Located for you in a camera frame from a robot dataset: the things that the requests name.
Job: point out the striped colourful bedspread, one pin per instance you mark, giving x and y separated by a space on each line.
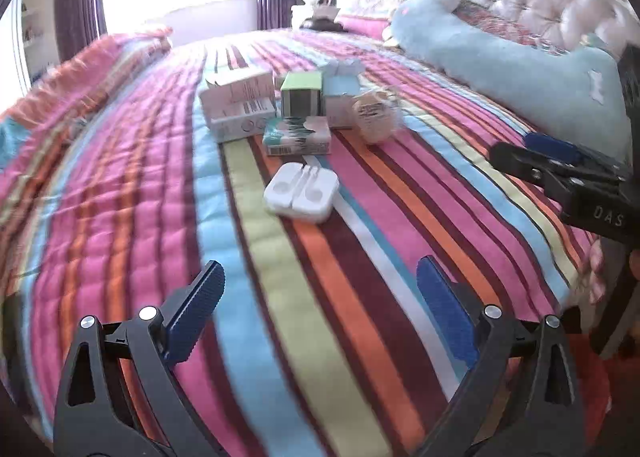
322 344

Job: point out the white barcode box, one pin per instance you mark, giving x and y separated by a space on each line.
238 103

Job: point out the green vitamin E box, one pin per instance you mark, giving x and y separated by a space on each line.
286 136

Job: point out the light blue long plush pillow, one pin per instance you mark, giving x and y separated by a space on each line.
575 97

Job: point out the orange snack packet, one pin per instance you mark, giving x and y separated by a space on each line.
376 115

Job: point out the white earphone case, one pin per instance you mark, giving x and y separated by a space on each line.
302 192

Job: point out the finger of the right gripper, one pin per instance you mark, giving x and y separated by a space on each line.
523 164
569 153

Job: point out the folded colourful quilt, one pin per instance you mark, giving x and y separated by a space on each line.
64 83

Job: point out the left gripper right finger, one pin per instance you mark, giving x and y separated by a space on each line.
544 415

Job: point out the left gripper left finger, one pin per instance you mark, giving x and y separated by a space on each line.
94 412

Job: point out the lime green box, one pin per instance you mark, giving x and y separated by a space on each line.
301 94

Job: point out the light blue box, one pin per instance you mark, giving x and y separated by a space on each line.
340 89

